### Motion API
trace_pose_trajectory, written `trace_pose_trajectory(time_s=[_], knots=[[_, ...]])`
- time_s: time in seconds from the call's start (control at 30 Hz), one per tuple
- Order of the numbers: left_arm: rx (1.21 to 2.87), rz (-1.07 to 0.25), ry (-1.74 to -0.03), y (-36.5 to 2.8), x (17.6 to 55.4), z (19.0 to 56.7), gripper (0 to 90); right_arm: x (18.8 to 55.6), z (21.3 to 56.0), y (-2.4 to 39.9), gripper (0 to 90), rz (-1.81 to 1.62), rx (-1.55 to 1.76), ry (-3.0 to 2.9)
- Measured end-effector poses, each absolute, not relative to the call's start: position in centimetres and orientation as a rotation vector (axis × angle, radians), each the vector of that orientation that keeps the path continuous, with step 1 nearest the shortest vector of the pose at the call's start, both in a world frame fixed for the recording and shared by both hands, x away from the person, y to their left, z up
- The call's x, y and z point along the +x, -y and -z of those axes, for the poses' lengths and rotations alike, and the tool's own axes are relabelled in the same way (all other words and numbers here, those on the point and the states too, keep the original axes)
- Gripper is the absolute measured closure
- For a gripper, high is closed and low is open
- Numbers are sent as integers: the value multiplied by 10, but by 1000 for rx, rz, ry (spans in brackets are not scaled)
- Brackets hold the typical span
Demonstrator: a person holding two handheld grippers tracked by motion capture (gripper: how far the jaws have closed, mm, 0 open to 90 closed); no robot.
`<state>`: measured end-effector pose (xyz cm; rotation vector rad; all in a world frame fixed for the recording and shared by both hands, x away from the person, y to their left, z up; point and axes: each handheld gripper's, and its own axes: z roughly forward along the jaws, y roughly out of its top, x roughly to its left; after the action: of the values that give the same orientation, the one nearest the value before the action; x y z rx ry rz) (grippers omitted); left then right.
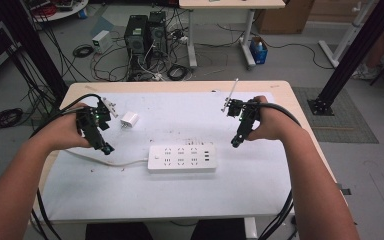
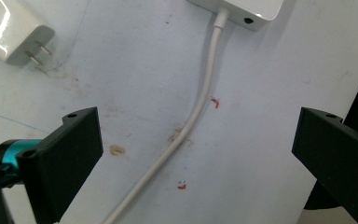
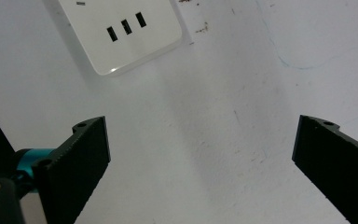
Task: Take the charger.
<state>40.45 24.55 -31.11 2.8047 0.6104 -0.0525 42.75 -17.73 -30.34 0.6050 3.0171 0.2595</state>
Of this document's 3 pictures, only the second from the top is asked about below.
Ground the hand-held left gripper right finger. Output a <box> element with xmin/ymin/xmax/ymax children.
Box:
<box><xmin>291</xmin><ymin>106</ymin><xmax>358</xmax><ymax>224</ymax></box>

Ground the white wall charger plug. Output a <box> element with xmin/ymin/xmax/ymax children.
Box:
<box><xmin>0</xmin><ymin>0</ymin><xmax>56</xmax><ymax>67</ymax></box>

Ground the white power strip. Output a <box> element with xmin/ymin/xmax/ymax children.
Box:
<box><xmin>187</xmin><ymin>0</ymin><xmax>285</xmax><ymax>32</ymax></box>

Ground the white cable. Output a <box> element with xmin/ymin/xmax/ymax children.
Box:
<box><xmin>101</xmin><ymin>8</ymin><xmax>230</xmax><ymax>224</ymax></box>

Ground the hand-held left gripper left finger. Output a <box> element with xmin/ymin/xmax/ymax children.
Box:
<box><xmin>15</xmin><ymin>106</ymin><xmax>104</xmax><ymax>224</ymax></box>

